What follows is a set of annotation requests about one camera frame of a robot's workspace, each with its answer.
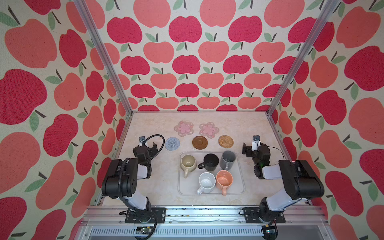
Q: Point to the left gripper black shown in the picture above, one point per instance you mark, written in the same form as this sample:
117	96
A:
152	151

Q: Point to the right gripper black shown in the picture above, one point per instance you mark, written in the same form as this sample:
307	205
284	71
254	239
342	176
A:
249	151

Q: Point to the grey round coaster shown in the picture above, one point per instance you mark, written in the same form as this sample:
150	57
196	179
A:
172	144

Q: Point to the woven rattan round coaster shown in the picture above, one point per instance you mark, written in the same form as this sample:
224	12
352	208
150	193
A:
226	141

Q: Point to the pink flower coaster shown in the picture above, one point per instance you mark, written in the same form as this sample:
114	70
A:
184	128
208	130

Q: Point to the brown wooden round coaster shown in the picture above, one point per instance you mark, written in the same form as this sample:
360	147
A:
199	142

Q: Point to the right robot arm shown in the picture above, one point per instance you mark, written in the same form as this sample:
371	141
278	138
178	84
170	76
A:
299	180

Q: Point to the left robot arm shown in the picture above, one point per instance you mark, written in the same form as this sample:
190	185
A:
121	180

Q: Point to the grey mug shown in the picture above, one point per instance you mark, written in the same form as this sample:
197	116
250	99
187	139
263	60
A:
227	160

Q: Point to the peach pink mug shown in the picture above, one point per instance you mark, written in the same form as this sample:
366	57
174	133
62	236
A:
224	180

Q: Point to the beige mug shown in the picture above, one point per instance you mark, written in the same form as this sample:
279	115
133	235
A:
188	164

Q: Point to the black mug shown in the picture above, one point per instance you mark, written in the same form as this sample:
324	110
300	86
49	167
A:
209	163

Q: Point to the white mug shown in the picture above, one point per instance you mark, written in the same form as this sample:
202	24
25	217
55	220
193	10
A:
207	182

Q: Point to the clear plastic tray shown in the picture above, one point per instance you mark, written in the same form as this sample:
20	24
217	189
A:
189	186

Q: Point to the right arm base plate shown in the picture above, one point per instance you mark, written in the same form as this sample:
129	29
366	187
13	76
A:
257	216

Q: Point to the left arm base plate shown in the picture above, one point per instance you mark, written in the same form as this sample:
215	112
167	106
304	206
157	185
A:
156	215

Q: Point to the aluminium front rail frame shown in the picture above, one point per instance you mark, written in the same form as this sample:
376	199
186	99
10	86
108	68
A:
300	222

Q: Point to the left aluminium corner post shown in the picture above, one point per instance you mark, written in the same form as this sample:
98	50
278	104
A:
103	53

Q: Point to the aluminium corner post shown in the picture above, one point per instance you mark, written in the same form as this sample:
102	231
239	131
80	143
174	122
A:
319	24
103	53

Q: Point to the right aluminium corner post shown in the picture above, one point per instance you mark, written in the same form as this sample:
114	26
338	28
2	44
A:
319	24

